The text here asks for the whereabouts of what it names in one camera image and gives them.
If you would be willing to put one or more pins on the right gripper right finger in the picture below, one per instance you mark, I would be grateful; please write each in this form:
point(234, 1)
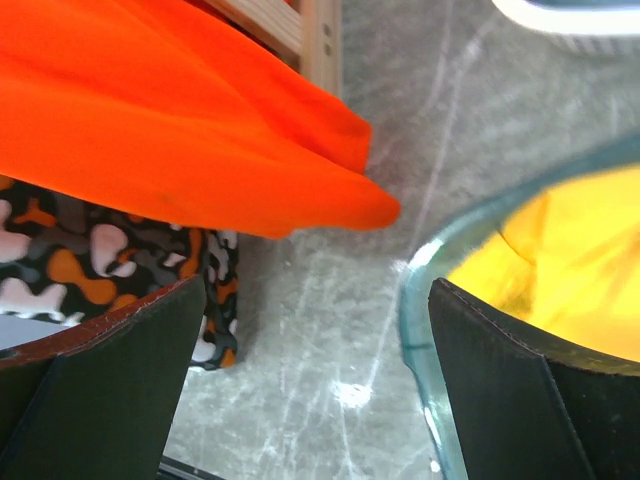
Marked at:
point(528, 404)

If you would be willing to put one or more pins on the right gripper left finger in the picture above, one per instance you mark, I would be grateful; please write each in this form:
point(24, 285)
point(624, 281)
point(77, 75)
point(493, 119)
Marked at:
point(96, 401)

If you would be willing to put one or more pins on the camouflage patterned shorts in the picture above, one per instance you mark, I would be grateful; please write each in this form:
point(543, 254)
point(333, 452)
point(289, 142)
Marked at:
point(65, 261)

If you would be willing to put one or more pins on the orange shorts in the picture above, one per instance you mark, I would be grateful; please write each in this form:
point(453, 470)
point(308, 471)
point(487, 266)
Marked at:
point(160, 110)

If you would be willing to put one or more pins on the teal transparent tray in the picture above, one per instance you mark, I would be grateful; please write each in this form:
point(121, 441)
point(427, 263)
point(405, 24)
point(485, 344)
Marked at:
point(436, 258)

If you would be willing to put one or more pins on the yellow garment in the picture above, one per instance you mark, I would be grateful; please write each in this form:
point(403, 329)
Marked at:
point(567, 262)

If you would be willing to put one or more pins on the white plastic basket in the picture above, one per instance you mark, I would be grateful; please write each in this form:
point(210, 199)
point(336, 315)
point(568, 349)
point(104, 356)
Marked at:
point(595, 28)

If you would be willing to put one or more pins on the wooden clothes rack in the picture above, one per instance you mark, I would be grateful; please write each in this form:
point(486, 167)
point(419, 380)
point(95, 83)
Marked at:
point(305, 34)

